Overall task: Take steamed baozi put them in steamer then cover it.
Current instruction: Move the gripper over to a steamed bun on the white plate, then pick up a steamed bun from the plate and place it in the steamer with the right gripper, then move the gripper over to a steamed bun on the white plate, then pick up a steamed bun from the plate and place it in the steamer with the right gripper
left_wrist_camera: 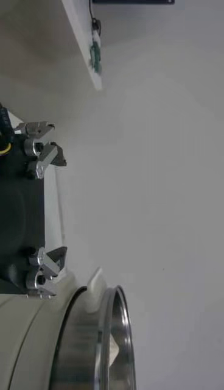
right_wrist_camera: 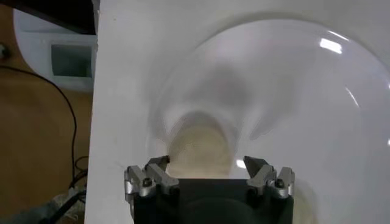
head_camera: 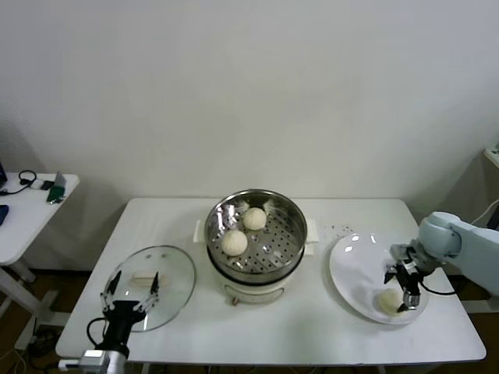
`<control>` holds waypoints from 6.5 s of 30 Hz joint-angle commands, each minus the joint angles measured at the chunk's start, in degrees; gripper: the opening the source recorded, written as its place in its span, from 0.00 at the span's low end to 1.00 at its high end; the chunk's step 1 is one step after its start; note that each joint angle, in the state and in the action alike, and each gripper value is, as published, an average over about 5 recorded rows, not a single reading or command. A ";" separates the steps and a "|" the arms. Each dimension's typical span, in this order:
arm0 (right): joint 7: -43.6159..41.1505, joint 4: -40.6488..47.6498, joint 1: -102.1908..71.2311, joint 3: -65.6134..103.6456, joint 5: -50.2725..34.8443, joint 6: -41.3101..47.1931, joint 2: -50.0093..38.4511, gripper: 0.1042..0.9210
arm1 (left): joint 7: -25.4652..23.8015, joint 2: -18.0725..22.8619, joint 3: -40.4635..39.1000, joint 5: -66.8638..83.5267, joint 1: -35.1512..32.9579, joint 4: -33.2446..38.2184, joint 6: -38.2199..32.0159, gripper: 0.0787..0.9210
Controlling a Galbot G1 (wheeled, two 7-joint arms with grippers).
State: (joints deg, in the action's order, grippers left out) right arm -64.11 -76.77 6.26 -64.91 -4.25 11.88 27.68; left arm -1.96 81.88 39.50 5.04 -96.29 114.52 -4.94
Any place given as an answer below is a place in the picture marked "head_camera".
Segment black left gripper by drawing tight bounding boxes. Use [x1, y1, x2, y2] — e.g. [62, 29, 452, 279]
[95, 270, 161, 350]

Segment white desk foot frame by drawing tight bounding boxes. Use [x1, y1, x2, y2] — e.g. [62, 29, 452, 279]
[462, 298, 499, 315]

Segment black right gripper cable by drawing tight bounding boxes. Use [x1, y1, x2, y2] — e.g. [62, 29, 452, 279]
[419, 278, 459, 296]

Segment green object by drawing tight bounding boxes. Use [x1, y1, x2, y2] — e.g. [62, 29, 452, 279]
[46, 185, 66, 205]

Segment white electric cooker pot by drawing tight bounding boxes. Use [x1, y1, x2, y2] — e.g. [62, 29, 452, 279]
[193, 218, 321, 305]

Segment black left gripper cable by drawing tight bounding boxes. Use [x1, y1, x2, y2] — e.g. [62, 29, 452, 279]
[86, 317, 111, 347]

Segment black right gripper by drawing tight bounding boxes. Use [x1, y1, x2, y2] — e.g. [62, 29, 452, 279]
[383, 259, 424, 313]

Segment black headphones with cable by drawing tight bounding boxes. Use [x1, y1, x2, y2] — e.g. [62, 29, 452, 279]
[0, 170, 38, 196]

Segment scattered brown crumbs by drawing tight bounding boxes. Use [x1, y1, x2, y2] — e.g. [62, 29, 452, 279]
[325, 222, 354, 235]

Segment white steamed baozi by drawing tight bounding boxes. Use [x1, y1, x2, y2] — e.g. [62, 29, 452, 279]
[373, 288, 405, 315]
[243, 207, 268, 231]
[221, 229, 249, 257]

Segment white wall cable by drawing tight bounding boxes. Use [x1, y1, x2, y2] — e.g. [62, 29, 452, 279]
[471, 199, 499, 226]

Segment white side table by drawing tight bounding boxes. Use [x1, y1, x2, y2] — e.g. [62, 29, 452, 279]
[0, 172, 81, 351]

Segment round glass pot lid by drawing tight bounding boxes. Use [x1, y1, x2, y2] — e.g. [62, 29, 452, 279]
[104, 244, 197, 333]

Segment round white plate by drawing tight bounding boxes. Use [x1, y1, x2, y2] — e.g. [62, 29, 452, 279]
[328, 232, 430, 325]

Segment perforated steel steamer basket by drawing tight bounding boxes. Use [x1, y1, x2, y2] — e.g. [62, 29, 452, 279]
[205, 189, 308, 276]

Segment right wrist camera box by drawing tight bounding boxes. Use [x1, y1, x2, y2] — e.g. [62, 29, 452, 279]
[391, 243, 418, 266]

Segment black floor cables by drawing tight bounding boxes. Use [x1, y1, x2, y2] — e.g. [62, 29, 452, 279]
[29, 326, 65, 371]

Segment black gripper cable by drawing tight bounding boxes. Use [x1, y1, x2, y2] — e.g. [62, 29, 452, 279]
[419, 278, 459, 296]
[86, 317, 111, 347]

